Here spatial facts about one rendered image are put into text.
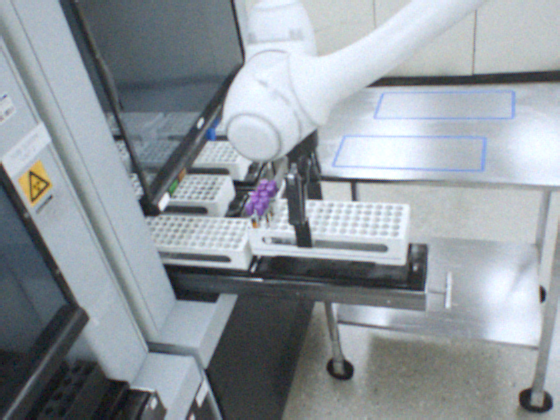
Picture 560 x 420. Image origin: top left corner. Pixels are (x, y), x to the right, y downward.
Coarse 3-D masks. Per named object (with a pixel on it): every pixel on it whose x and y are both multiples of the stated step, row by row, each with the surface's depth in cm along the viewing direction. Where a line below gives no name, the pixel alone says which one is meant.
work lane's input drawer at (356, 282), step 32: (256, 256) 120; (288, 256) 121; (416, 256) 113; (192, 288) 123; (224, 288) 121; (256, 288) 118; (288, 288) 116; (320, 288) 113; (352, 288) 111; (384, 288) 109; (416, 288) 108; (448, 288) 114
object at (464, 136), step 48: (384, 96) 165; (432, 96) 160; (480, 96) 156; (528, 96) 152; (336, 144) 149; (384, 144) 145; (432, 144) 142; (480, 144) 139; (528, 144) 136; (432, 240) 195; (480, 240) 191; (480, 288) 175; (528, 288) 172; (336, 336) 176; (480, 336) 162; (528, 336) 159
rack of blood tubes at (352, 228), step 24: (312, 216) 111; (336, 216) 110; (360, 216) 109; (384, 216) 108; (408, 216) 108; (264, 240) 113; (288, 240) 112; (336, 240) 106; (360, 240) 105; (384, 240) 103; (408, 240) 111
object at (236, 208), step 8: (240, 192) 139; (248, 192) 141; (232, 200) 136; (240, 200) 137; (248, 200) 138; (232, 208) 135; (240, 208) 135; (224, 216) 133; (232, 216) 132; (240, 216) 134
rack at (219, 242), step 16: (160, 224) 126; (176, 224) 125; (192, 224) 124; (208, 224) 124; (224, 224) 123; (240, 224) 122; (160, 240) 122; (176, 240) 121; (192, 240) 120; (208, 240) 119; (224, 240) 119; (240, 240) 119; (160, 256) 124; (176, 256) 126; (192, 256) 125; (208, 256) 124; (224, 256) 123; (240, 256) 116
